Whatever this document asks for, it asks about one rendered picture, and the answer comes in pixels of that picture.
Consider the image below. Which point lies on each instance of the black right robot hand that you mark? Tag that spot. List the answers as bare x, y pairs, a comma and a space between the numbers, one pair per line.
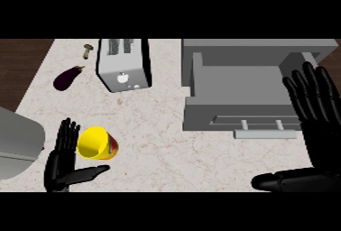
320, 141

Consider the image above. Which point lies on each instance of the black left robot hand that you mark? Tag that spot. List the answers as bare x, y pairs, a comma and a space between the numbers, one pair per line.
60, 164

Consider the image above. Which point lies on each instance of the yellow cup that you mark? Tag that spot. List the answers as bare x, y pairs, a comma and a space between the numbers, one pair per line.
96, 147

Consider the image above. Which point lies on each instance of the grey open drawer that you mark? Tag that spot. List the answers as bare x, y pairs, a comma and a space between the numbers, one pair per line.
242, 99

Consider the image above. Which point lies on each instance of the grey rounded appliance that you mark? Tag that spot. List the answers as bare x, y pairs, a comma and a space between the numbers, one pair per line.
18, 143

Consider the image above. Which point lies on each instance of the purple eggplant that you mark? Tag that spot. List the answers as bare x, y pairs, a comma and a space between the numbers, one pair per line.
66, 78

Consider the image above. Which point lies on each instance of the grey cabinet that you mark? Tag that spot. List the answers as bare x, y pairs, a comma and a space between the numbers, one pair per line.
261, 52

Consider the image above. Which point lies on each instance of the silver toaster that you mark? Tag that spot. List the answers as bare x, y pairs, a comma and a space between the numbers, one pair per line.
125, 67

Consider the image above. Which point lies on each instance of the brown mushroom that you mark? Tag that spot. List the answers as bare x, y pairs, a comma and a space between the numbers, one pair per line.
87, 51

